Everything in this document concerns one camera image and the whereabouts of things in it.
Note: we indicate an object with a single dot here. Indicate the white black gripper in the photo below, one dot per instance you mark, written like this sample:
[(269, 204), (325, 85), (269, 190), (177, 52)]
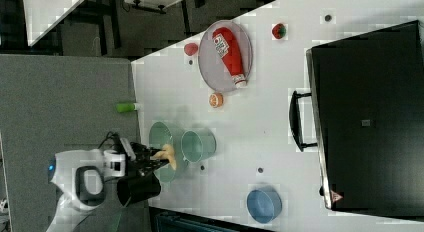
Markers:
[(117, 159)]

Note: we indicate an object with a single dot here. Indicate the peeled yellow toy banana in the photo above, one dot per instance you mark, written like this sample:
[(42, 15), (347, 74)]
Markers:
[(167, 153)]

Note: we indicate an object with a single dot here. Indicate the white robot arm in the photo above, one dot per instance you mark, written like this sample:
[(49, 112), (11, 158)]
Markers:
[(81, 176)]

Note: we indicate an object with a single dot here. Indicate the green mug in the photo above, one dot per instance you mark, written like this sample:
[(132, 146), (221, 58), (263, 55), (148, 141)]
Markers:
[(198, 144)]

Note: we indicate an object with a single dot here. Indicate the green colander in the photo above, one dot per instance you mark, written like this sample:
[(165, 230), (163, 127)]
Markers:
[(162, 133)]

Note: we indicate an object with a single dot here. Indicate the black cylinder container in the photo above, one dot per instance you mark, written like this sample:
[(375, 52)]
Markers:
[(131, 190)]

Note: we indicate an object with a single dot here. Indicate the green marker pen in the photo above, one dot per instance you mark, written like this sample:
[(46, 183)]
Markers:
[(127, 107)]

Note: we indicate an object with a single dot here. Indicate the orange slice toy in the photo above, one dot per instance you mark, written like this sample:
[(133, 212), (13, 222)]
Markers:
[(216, 100)]

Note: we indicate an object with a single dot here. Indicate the grey round plate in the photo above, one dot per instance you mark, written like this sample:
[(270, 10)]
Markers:
[(211, 67)]

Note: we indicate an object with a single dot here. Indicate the red toy raspberry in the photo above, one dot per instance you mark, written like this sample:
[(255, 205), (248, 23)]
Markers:
[(190, 49)]

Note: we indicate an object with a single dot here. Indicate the blue cup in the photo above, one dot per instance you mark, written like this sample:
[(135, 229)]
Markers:
[(264, 204)]

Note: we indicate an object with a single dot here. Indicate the red ketchup bottle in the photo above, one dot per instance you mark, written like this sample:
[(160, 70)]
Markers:
[(227, 47)]

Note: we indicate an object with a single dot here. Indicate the white table in background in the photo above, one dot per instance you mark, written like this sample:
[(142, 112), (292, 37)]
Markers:
[(43, 15)]

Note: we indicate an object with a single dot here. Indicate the toy strawberry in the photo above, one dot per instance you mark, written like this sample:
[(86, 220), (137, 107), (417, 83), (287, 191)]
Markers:
[(279, 31)]

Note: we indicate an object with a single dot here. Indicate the silver toaster oven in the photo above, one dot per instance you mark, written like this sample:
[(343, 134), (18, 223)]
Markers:
[(367, 103)]

